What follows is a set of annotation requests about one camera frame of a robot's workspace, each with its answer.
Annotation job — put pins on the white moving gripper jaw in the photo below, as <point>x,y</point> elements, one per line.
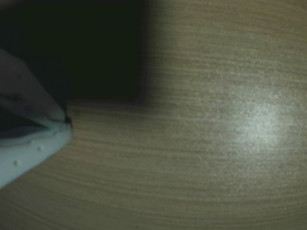
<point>26,91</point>

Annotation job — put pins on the white fixed gripper jaw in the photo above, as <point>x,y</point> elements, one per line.
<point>28,153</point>

